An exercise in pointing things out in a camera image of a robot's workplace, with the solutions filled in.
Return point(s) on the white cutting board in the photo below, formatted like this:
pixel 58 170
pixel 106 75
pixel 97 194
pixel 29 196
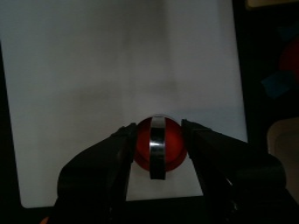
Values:
pixel 98 73

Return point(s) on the red plastic cup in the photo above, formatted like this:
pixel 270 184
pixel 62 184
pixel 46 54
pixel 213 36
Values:
pixel 292 58

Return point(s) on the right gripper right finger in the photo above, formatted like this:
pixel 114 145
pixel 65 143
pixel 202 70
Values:
pixel 234 175

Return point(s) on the red dough disc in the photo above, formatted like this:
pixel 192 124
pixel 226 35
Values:
pixel 176 145

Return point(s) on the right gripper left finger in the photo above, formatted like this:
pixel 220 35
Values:
pixel 94 180

